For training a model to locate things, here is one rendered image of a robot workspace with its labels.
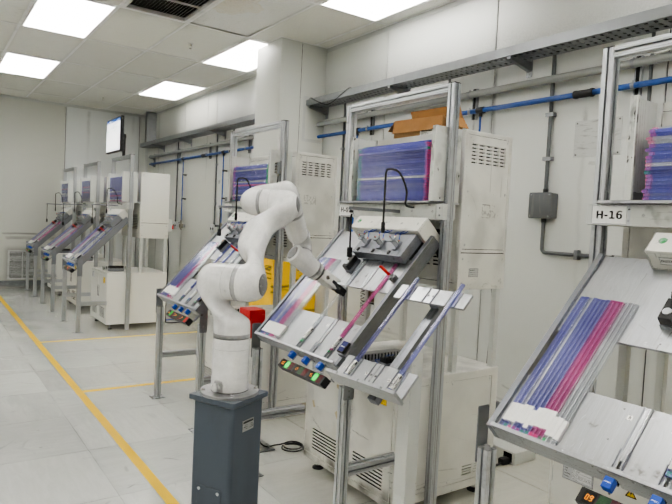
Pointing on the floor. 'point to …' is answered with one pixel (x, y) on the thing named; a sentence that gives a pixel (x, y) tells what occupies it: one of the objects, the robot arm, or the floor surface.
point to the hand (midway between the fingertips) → (340, 291)
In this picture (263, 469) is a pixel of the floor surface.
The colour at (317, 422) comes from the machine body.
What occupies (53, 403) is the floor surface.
